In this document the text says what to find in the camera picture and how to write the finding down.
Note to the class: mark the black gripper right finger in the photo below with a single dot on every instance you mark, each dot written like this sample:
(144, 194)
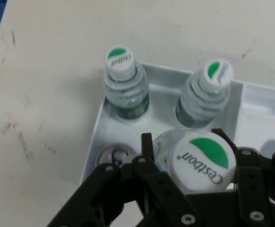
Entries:
(255, 175)

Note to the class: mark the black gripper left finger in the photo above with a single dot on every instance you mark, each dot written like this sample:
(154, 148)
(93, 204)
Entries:
(118, 196)

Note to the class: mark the water bottle with green label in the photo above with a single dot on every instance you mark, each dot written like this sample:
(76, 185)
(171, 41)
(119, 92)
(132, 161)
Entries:
(125, 94)
(203, 160)
(203, 104)

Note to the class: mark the purple drink can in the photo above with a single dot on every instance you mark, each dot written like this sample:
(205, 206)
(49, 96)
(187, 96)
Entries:
(109, 153)

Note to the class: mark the white and blue storage box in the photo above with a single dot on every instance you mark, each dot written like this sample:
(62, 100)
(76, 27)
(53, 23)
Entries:
(165, 78)

